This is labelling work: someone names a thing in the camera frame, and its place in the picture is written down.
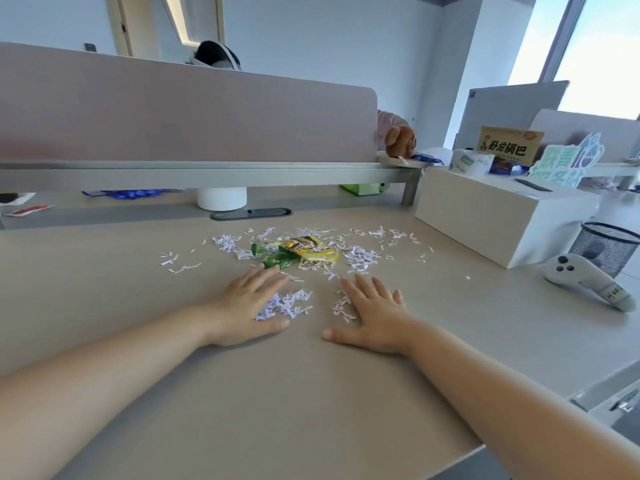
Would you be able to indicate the black white pouch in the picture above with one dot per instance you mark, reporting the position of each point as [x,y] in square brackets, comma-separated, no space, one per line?
[15,198]

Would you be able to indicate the white round stand base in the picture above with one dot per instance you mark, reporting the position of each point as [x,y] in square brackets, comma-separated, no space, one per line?
[222,198]

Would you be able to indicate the tan snack bag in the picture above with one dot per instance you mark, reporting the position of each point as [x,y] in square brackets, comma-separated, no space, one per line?
[510,147]

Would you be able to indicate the red white packet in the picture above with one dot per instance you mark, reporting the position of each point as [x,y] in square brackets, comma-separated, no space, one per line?
[30,210]

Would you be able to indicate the brown teddy bear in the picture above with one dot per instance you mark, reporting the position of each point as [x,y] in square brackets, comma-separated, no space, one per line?
[400,142]

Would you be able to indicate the green snack wrapper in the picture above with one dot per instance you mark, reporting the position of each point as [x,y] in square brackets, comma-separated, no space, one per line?
[280,259]

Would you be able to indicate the black phone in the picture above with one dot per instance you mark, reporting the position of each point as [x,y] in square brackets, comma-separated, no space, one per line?
[532,184]

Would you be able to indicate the grey desk partition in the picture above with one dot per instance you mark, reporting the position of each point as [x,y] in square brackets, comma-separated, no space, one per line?
[510,109]

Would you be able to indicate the white headset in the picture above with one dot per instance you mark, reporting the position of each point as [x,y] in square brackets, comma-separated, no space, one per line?
[231,62]

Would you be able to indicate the green tissue box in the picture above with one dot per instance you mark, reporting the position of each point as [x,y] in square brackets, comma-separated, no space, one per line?
[362,188]

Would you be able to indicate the person's left hand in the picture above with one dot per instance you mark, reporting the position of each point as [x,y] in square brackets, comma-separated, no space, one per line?
[240,314]

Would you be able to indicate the person's right forearm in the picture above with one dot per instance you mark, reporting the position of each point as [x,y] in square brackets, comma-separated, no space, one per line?
[525,419]

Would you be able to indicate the white paper shreds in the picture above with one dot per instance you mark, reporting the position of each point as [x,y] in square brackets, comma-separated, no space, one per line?
[285,304]

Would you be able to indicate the pink desk partition panel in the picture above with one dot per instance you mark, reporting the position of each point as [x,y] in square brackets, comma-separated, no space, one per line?
[200,114]

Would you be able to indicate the dark blue snack packet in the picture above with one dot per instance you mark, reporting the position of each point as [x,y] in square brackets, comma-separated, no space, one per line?
[505,168]

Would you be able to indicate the wooden door frame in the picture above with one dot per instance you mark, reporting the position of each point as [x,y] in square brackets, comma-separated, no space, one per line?
[120,24]

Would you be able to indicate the pink cloth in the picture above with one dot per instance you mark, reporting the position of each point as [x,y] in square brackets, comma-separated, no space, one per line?
[387,122]

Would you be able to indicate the green white cutout sign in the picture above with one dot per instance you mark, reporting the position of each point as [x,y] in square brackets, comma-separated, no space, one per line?
[560,162]

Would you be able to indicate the grey metal desk shelf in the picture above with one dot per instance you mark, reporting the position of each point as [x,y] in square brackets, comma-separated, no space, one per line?
[200,174]

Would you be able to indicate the white box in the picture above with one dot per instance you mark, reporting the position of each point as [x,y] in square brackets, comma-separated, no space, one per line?
[475,219]

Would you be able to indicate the pale pink desk partition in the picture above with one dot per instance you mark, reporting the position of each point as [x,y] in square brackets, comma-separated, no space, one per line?
[575,124]

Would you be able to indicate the white handheld controller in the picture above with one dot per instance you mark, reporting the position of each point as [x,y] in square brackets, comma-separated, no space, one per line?
[570,272]

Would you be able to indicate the yellow snack wrapper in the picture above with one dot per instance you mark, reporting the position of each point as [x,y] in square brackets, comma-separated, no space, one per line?
[315,250]

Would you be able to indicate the large glass window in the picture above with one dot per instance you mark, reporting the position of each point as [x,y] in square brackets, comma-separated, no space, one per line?
[610,54]

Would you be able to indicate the person's left forearm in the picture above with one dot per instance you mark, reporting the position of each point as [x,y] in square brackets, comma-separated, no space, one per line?
[90,394]

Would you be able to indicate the person's right hand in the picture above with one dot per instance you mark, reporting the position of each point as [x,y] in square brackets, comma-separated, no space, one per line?
[380,324]

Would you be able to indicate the white tissue pack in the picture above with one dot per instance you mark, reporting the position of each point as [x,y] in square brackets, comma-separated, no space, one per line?
[470,162]

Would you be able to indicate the black mesh basket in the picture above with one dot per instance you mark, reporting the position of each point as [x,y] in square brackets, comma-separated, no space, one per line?
[615,244]

